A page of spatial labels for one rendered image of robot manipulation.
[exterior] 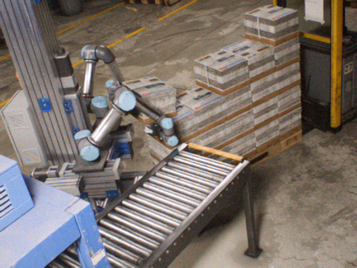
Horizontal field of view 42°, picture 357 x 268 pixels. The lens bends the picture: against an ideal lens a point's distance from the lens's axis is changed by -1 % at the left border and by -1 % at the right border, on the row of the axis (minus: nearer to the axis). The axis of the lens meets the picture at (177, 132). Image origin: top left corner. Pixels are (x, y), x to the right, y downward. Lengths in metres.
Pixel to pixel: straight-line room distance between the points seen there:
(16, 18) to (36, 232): 1.81
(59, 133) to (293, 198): 1.94
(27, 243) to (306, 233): 2.47
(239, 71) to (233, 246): 1.38
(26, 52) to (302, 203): 2.39
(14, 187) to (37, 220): 0.14
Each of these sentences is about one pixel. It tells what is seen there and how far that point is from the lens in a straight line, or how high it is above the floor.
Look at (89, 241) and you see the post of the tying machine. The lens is 1.76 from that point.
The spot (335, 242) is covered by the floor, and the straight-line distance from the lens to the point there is 3.62.
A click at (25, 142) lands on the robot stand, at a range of 3.53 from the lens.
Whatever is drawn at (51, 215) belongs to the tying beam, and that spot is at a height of 1.55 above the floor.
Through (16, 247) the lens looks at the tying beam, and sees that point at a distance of 1.63.
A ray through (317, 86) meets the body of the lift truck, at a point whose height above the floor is 0.37.
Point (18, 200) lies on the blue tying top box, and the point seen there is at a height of 1.61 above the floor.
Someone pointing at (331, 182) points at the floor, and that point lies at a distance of 4.16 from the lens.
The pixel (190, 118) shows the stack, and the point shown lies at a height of 0.79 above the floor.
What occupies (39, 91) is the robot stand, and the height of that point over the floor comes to 1.33.
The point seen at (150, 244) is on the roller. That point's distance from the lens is 2.58.
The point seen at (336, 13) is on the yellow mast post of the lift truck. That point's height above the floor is 1.22.
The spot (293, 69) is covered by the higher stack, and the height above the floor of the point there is 0.77.
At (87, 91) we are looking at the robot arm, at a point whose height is 1.09.
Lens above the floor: 2.54
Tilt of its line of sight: 30 degrees down
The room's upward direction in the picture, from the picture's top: 10 degrees counter-clockwise
